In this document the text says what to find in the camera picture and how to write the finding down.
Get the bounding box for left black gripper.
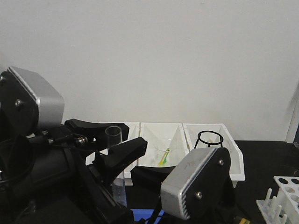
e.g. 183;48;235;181
0;119;148;224

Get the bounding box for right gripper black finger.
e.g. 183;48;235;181
131;166;176;188

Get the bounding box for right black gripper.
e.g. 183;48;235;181
161;182;252;224

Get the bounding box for clear glass test tube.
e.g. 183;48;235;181
105;126;127;207

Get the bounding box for white test tube rack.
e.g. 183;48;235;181
256;176;299;224

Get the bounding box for left white storage bin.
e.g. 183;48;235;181
87;123;147;186

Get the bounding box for white storage bin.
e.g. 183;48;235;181
87;123;147;186
183;123;245;187
138;122;189;167

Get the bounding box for blue plastic tray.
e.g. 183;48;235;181
131;209;168;224

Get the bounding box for glass beaker with droppers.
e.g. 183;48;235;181
153;138;174;167

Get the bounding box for right white storage bin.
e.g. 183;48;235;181
183;123;245;187

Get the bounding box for middle white storage bin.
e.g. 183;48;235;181
138;122;189;167

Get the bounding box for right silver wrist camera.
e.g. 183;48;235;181
160;147;235;220

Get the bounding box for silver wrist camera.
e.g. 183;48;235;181
160;147;235;220
0;66;64;141

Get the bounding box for black wire tripod stand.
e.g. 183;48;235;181
193;130;224;149

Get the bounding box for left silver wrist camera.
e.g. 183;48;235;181
0;66;64;141

